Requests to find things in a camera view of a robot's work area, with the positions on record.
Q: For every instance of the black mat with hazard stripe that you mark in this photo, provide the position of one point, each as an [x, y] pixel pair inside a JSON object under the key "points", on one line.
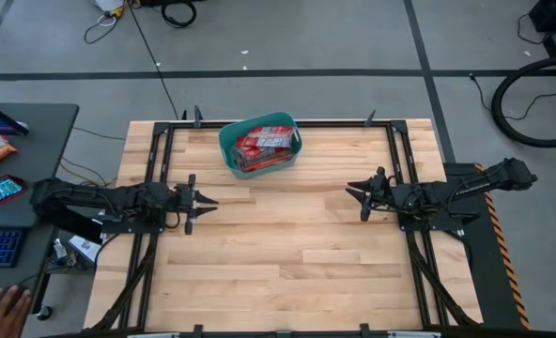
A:
{"points": [[489, 263]]}

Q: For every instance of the black metal table frame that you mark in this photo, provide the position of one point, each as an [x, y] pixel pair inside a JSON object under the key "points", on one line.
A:
{"points": [[344, 124]]}

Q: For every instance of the black desk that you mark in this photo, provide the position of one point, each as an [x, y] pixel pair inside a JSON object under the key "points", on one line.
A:
{"points": [[48, 141]]}

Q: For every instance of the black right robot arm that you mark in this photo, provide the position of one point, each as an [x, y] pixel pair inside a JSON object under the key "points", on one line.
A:
{"points": [[475, 185]]}

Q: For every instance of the white power adapter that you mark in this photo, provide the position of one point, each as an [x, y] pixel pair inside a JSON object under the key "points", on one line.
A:
{"points": [[84, 246]]}

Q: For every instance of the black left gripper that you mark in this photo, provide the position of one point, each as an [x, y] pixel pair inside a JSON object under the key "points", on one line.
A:
{"points": [[179, 202]]}

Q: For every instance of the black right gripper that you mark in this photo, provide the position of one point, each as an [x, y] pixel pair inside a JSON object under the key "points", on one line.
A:
{"points": [[386, 195]]}

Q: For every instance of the person's hand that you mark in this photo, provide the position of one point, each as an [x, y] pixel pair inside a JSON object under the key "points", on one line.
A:
{"points": [[1, 314]]}

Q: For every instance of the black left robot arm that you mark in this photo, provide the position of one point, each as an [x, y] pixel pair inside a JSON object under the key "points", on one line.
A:
{"points": [[85, 197]]}

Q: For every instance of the black caster wheel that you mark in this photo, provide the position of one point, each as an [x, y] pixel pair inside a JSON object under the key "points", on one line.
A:
{"points": [[44, 313]]}

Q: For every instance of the teal plastic basket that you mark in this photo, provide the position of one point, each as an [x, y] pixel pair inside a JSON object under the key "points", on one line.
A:
{"points": [[225, 150]]}

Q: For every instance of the white bucket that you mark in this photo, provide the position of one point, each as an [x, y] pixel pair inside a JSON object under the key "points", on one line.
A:
{"points": [[109, 4]]}

